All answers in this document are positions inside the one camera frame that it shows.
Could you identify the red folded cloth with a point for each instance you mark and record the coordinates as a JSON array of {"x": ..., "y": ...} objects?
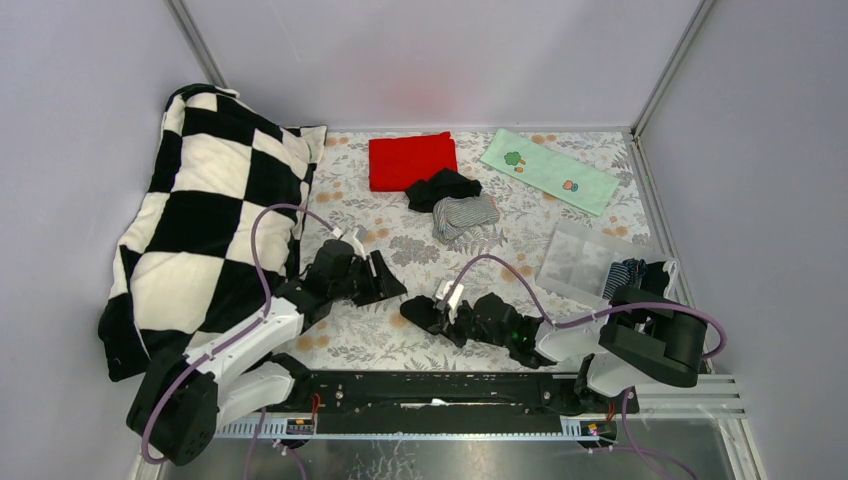
[{"x": 397, "y": 163}]

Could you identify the black crumpled garment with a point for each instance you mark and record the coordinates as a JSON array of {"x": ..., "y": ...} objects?
[{"x": 423, "y": 195}]

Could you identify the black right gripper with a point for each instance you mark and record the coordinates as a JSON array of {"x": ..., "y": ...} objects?
[{"x": 451, "y": 328}]

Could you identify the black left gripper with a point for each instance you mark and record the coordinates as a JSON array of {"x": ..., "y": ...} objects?
[{"x": 383, "y": 286}]

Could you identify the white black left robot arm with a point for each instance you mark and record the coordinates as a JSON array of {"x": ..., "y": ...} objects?
[{"x": 185, "y": 398}]

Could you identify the floral table cloth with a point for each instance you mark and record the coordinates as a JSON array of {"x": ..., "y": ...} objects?
[{"x": 503, "y": 258}]

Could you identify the aluminium frame rail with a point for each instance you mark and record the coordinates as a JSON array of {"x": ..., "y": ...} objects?
[{"x": 715, "y": 400}]

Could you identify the grey striped underwear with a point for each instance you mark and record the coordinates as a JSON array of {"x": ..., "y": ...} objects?
[{"x": 452, "y": 216}]

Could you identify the black underwear beige waistband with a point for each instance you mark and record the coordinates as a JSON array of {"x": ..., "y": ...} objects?
[{"x": 424, "y": 313}]

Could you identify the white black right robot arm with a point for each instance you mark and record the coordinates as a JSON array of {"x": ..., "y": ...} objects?
[{"x": 639, "y": 339}]

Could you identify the mint green printed cloth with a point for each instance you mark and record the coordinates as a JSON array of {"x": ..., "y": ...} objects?
[{"x": 576, "y": 183}]

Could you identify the clear plastic organizer box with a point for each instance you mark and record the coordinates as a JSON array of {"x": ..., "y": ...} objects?
[{"x": 578, "y": 259}]

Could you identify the black rolled underwear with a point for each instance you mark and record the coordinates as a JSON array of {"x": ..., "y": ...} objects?
[{"x": 656, "y": 278}]

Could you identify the black white checkered blanket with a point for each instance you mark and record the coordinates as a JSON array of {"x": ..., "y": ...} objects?
[{"x": 221, "y": 222}]

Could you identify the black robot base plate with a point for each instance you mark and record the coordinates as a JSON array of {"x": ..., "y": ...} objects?
[{"x": 340, "y": 391}]

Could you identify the navy striped rolled underwear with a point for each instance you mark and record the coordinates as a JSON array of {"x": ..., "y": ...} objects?
[{"x": 627, "y": 272}]

